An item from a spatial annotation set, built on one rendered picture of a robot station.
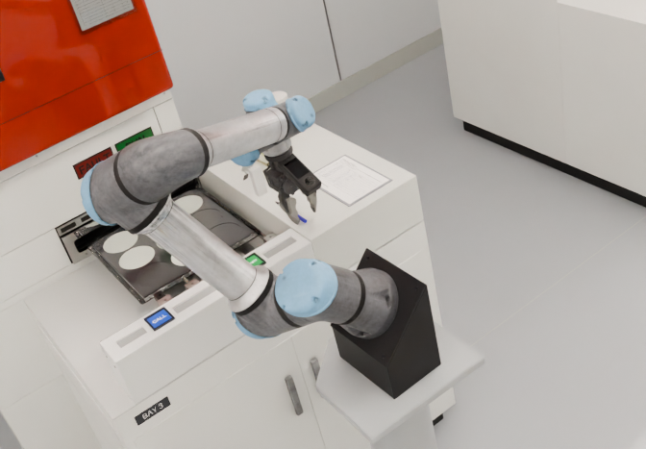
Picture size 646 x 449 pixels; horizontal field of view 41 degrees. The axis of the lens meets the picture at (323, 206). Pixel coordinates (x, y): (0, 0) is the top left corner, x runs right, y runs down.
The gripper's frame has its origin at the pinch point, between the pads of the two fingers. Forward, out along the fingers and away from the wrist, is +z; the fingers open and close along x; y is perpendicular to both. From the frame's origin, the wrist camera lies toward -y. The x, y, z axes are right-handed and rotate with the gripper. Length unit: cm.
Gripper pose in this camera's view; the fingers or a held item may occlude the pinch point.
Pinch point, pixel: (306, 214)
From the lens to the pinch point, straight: 218.9
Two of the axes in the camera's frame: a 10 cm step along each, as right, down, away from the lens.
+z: 2.8, 7.6, 5.8
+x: -7.5, 5.5, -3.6
